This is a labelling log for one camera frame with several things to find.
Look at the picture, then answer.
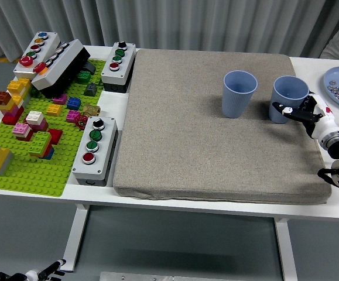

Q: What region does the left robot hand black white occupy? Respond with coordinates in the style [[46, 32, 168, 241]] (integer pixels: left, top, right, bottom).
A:
[[0, 259, 67, 281]]

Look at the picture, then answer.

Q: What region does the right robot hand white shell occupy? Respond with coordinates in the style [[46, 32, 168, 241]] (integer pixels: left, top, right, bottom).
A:
[[271, 92, 339, 141]]

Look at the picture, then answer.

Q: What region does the blue ribbed plastic cup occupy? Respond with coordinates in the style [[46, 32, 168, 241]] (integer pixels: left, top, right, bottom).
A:
[[268, 75, 310, 125], [221, 70, 259, 119]]

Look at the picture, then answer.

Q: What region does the white table leg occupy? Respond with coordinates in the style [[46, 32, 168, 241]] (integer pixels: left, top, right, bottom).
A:
[[60, 203, 90, 272], [273, 218, 299, 281]]

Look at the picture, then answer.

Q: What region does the green lego baseplate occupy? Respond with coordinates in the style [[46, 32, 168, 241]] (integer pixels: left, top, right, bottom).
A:
[[0, 58, 107, 198]]

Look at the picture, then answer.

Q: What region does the green orange lego brick stack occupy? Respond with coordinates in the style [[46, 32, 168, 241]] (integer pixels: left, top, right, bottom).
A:
[[28, 131, 55, 160]]

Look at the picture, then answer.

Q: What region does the grey button box black knob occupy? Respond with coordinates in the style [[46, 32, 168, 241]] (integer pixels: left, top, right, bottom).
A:
[[101, 42, 137, 94], [71, 116, 119, 187]]

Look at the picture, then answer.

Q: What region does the red lego brick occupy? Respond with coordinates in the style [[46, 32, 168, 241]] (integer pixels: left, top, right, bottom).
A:
[[48, 129, 64, 145]]

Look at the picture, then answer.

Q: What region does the grey-brown fabric mat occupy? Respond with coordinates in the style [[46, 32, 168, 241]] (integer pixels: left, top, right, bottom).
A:
[[112, 48, 333, 205]]

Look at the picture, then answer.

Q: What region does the pink white lego brick stack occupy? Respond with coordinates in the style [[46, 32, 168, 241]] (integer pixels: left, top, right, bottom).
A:
[[12, 122, 34, 142]]

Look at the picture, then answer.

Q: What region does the white magenta lego brick stack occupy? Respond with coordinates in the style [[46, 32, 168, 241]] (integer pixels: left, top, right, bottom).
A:
[[25, 111, 49, 132]]

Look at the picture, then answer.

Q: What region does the small yellow lego brick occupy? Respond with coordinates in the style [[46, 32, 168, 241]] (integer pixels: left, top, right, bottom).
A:
[[46, 104, 63, 117]]

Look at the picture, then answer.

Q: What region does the yellow pink red brick tower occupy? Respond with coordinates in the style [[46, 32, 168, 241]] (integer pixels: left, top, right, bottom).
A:
[[1, 95, 26, 126]]

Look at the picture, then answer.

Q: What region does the blue lego brick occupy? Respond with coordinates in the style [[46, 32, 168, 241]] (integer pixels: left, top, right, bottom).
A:
[[66, 97, 82, 111]]

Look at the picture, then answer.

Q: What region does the dark grey sloped brick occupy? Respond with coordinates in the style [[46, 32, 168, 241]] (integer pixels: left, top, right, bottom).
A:
[[83, 83, 97, 97]]

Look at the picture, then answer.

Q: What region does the yellow white lego brick stack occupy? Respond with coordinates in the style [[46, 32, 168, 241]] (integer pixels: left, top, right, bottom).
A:
[[7, 77, 32, 96]]

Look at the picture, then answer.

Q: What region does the grey pleated curtain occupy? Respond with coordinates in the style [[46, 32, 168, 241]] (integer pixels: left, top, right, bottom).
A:
[[0, 0, 339, 64]]

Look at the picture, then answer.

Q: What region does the tilted grey black button box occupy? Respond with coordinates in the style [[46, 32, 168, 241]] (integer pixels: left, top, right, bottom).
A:
[[31, 39, 91, 97]]

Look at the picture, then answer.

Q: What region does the grey five-button control box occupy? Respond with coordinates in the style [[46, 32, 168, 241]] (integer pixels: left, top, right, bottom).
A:
[[13, 31, 61, 81]]

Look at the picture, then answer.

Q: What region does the brass valve red handle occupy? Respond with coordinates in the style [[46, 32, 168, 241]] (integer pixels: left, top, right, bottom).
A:
[[76, 103, 101, 128]]

